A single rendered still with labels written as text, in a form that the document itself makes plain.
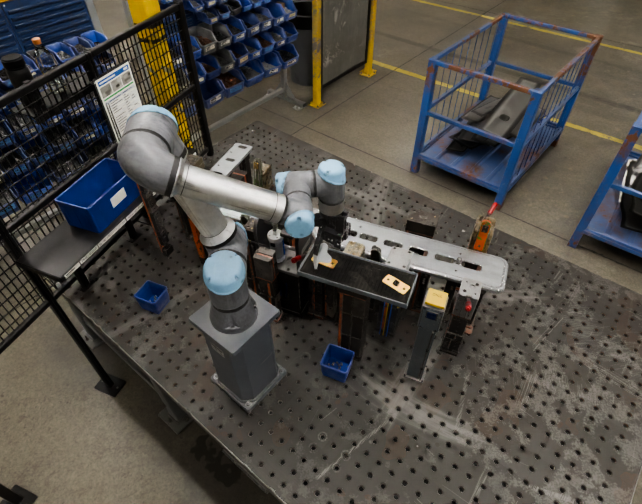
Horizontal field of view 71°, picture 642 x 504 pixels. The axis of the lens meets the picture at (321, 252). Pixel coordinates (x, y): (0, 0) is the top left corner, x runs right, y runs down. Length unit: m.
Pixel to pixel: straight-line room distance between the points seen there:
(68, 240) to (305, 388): 1.09
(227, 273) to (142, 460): 1.46
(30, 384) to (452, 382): 2.23
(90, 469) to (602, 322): 2.41
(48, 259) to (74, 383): 1.08
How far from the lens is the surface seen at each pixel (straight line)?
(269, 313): 1.45
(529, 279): 2.26
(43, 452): 2.77
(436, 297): 1.45
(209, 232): 1.34
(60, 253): 1.98
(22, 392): 3.00
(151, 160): 1.07
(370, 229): 1.86
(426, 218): 1.90
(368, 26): 5.23
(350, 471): 1.65
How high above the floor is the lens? 2.26
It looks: 46 degrees down
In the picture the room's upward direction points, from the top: straight up
